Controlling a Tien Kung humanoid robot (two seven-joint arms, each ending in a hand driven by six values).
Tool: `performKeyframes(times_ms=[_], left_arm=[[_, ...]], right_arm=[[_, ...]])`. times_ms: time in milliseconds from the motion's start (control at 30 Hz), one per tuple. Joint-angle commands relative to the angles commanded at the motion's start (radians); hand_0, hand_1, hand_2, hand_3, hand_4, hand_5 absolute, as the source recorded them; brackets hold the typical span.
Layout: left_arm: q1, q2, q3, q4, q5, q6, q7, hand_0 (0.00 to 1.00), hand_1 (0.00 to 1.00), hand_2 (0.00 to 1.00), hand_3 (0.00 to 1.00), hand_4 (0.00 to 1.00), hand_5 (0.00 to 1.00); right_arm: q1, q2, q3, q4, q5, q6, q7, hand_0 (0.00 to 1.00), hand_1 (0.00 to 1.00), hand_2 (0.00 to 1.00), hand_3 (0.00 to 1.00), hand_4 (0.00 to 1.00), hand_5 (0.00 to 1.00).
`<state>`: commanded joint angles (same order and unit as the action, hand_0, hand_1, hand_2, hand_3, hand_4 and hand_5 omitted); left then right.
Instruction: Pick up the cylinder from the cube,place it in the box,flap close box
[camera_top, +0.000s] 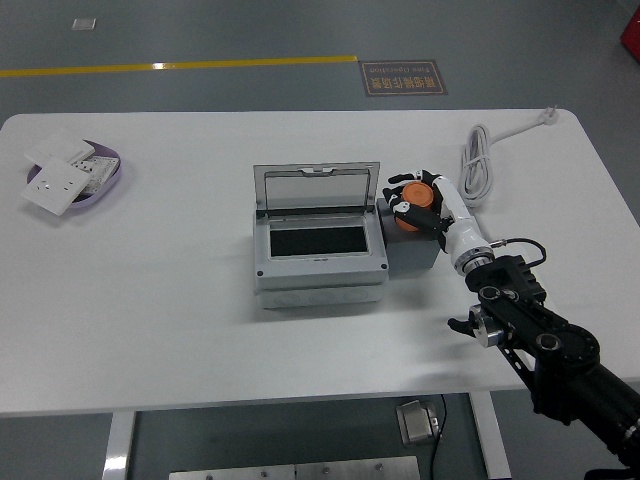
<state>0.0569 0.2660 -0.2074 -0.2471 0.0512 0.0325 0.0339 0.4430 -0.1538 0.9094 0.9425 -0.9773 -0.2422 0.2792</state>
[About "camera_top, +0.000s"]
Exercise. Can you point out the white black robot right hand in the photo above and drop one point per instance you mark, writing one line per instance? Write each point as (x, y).
(457, 205)

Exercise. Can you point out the orange cylinder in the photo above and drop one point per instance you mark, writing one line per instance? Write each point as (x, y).
(418, 192)

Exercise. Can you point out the grey junction box with lid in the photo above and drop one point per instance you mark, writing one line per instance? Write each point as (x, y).
(320, 277)

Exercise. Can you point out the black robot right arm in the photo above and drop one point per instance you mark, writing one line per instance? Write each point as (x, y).
(560, 345)

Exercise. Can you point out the grey cube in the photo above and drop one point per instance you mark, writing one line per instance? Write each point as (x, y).
(410, 252)

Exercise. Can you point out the metal floor socket box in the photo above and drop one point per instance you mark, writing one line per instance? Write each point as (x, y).
(417, 422)

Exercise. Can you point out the brown floor sign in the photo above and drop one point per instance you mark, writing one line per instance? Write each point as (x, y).
(404, 78)

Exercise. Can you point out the white table leg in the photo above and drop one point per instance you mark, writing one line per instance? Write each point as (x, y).
(492, 440)
(117, 450)

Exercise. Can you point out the red object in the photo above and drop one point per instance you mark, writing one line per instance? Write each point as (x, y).
(631, 35)

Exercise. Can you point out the yellow floor tape line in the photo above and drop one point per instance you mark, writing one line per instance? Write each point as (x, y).
(200, 65)

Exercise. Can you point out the purple tray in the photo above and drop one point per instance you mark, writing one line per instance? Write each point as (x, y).
(107, 182)

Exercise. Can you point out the socket panel with printed label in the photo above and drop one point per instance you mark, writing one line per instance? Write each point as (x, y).
(102, 170)

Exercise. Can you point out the metal floor cover plate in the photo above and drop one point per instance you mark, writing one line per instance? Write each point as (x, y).
(83, 24)

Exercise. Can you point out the metal base plate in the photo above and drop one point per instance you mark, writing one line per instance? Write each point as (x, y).
(300, 470)

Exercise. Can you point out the white wall socket plate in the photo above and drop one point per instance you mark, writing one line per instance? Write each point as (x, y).
(55, 186)

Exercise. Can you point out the white switch plate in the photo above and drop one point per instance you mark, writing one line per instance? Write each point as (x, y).
(57, 147)

